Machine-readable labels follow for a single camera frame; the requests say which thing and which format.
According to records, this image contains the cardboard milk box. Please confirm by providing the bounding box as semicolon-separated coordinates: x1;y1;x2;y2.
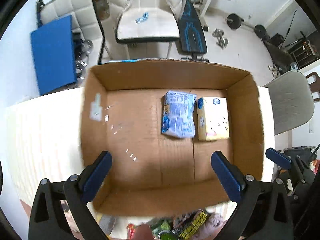
80;59;264;216

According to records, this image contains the blue tissue pack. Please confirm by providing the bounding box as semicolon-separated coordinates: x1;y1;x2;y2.
161;90;196;139

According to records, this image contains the black yellow shoe wipes packet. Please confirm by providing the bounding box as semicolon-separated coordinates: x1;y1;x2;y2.
172;209;209;239

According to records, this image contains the grey speckled soft pouch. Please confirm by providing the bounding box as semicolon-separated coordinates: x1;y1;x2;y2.
99;215;117;235

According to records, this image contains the purple sock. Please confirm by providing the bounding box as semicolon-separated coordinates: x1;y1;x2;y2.
197;213;223;240

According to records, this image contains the grey office chair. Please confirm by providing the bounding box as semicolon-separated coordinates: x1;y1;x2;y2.
264;70;315;135

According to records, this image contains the blue folded mat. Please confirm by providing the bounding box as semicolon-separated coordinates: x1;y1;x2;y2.
30;15;76;95

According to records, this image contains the person's left hand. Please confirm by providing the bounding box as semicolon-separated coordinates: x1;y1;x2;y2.
131;224;154;240

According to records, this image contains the white padded chair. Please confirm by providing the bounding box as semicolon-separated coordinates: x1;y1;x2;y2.
111;7;180;50

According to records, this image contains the green wipes packet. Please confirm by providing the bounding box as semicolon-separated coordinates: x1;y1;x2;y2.
150;219;179;240

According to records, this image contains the white barbell rack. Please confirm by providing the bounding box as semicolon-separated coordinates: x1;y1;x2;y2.
199;0;212;32

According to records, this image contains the black blue weight bench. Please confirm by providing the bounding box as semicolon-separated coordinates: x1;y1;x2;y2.
177;0;209;62

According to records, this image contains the red snack packet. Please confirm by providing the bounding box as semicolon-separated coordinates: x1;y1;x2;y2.
126;223;138;239

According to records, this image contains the yellow cartoon tissue box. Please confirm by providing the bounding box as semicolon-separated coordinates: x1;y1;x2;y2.
197;97;229;141

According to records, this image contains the white cushioned side chair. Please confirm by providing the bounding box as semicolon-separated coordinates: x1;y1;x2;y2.
40;0;113;67

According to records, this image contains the small blue packet on seat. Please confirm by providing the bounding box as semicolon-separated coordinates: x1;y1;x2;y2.
135;12;149;24

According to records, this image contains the chrome dumbbell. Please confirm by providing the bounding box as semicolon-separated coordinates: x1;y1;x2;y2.
212;28;228;49

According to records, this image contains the barbell on floor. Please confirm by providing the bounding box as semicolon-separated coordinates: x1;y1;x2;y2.
226;13;270;40

